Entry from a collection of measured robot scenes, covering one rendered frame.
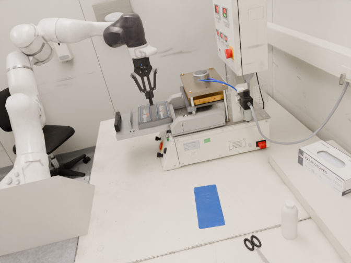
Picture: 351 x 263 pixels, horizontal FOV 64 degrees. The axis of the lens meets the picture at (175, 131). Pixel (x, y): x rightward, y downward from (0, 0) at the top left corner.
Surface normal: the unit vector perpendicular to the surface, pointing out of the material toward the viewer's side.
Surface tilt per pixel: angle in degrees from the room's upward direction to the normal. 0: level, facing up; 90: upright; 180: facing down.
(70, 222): 90
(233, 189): 0
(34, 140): 63
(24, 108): 74
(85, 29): 98
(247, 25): 90
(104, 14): 90
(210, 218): 0
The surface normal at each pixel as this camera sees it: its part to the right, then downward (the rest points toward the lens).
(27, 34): 0.54, 0.08
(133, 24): 0.22, 0.31
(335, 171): -0.10, -0.87
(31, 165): 0.58, -0.46
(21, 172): -0.24, -0.22
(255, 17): 0.11, 0.48
